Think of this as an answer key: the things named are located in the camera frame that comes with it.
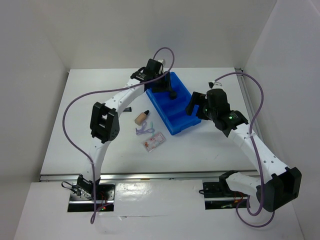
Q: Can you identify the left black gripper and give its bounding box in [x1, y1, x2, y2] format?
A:
[151, 70, 173, 93]

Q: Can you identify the beige foundation bottle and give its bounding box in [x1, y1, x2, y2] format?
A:
[134, 110, 150, 126]

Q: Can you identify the black mascara tube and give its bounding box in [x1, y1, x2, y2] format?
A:
[124, 107, 132, 112]

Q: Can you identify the clear packet of samples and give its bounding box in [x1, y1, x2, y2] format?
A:
[142, 132, 166, 153]

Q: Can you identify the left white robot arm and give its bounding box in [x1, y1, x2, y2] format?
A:
[77, 59, 172, 200]

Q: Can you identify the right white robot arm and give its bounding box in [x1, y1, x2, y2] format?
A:
[185, 88, 302, 212]

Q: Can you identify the blue compartment tray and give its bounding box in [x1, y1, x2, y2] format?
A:
[146, 72, 202, 136]

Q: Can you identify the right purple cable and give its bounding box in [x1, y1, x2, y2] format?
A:
[208, 72, 276, 228]

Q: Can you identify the right aluminium rail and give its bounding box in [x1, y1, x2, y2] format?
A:
[234, 67, 261, 141]

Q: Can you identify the aluminium rail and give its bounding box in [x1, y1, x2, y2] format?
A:
[234, 67, 261, 141]
[39, 171, 226, 182]

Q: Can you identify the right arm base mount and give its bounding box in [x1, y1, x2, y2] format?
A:
[198, 182, 248, 210]

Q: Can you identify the front aluminium rail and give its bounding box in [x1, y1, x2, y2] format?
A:
[39, 171, 226, 182]

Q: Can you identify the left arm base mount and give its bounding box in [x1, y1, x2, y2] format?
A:
[61, 181, 116, 213]

